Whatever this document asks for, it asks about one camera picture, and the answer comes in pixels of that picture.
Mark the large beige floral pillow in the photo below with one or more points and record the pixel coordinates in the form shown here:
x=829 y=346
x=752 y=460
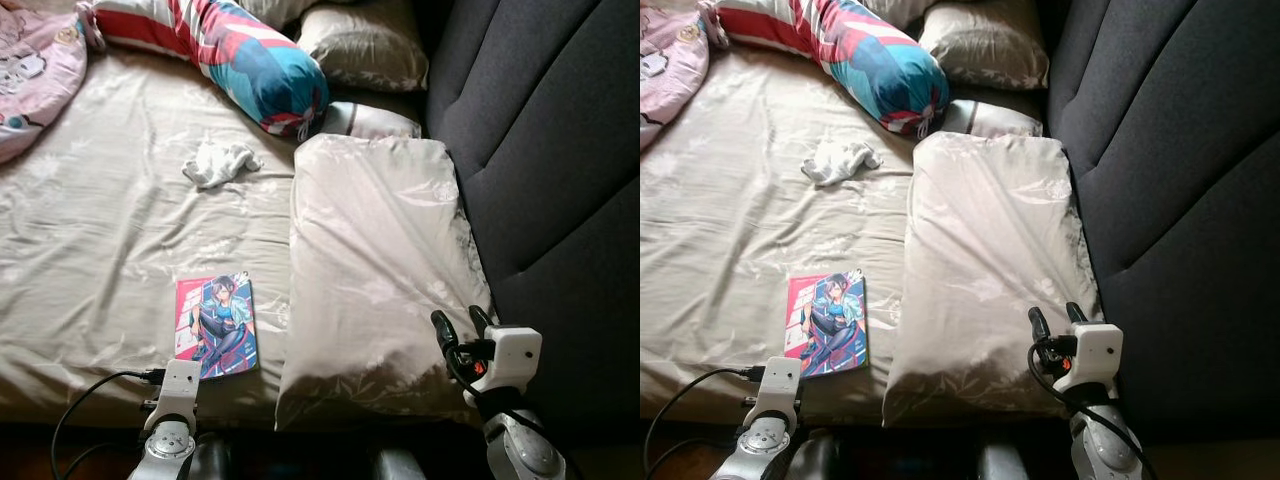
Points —
x=985 y=270
x=370 y=270

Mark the anime cover comic book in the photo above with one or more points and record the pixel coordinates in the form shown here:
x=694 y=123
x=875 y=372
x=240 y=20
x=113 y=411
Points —
x=825 y=325
x=215 y=325

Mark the pink cartoon print duvet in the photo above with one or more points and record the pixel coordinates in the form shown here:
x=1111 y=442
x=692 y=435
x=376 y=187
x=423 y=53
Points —
x=40 y=80
x=670 y=80

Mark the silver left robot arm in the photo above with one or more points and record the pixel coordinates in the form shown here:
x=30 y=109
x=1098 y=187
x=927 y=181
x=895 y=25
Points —
x=168 y=445
x=760 y=445

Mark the silver robot right leg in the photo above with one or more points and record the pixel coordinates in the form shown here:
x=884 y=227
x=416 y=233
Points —
x=1004 y=465
x=400 y=465

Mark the silver robot leg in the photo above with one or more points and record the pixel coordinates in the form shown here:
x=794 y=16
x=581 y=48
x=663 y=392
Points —
x=1004 y=465
x=400 y=465
x=818 y=460

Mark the grey upholstered headboard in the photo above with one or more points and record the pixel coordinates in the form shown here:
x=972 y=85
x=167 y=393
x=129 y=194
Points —
x=550 y=150
x=1170 y=150

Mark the grey white pillow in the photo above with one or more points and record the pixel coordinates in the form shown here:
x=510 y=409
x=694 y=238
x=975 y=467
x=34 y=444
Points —
x=375 y=122
x=995 y=120

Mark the white crumpled cloth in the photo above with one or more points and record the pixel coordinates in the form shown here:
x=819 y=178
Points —
x=840 y=162
x=220 y=163

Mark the silver robot left leg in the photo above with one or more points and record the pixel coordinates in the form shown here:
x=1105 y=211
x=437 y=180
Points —
x=818 y=460

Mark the striped anime bolster pillow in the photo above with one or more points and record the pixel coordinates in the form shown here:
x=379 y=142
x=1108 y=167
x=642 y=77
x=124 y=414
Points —
x=880 y=80
x=260 y=80

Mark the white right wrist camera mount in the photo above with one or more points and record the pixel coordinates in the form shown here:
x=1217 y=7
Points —
x=515 y=355
x=1098 y=352

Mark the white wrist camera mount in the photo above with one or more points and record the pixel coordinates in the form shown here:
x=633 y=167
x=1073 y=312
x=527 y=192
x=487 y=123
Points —
x=1098 y=352
x=778 y=385
x=180 y=385
x=515 y=355

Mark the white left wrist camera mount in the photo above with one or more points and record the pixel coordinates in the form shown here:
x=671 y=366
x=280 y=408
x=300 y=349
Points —
x=180 y=385
x=778 y=385

